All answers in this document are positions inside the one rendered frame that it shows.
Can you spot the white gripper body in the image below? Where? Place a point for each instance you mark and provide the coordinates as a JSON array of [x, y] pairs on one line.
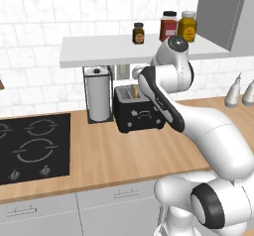
[[138, 72]]

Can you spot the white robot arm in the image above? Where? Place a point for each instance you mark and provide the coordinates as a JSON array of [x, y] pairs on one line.
[[215, 141]]

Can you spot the slice of bread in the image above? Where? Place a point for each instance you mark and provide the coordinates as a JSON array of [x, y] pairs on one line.
[[134, 91]]

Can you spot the white toaster lever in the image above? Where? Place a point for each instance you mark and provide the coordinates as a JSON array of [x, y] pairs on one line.
[[134, 113]]

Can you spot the black toaster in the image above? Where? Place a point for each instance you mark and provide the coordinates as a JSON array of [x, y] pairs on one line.
[[139, 116]]

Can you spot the small brown spice jar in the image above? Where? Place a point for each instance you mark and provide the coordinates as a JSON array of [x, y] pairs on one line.
[[138, 33]]

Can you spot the white paper towel roll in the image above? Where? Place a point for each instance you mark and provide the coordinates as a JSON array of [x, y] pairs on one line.
[[98, 94]]

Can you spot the red jar with black lid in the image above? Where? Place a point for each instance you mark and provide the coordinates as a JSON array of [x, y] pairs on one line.
[[168, 26]]

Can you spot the yellow jar with white lid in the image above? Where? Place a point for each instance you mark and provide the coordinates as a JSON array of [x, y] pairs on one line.
[[187, 26]]

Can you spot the pale grey bottle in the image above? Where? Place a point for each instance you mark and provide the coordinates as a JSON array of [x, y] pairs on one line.
[[233, 93], [249, 94]]

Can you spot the black hob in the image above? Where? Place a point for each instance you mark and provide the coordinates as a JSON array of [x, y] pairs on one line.
[[33, 147]]

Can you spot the grey hob knob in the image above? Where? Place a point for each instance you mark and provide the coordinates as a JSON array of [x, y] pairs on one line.
[[14, 174], [45, 171]]

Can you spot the brown wooden object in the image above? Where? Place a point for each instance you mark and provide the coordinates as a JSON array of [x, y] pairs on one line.
[[1, 85]]

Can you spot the grey drawer front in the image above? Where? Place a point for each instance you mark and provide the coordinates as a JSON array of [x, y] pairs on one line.
[[36, 218], [115, 210]]

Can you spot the white wall socket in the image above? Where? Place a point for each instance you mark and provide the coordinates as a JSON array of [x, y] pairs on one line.
[[123, 72]]

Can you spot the white wall shelf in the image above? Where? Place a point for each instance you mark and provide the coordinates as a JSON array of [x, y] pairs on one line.
[[109, 50]]

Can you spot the grey wall cupboard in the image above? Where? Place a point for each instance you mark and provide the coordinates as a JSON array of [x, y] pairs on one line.
[[221, 12]]

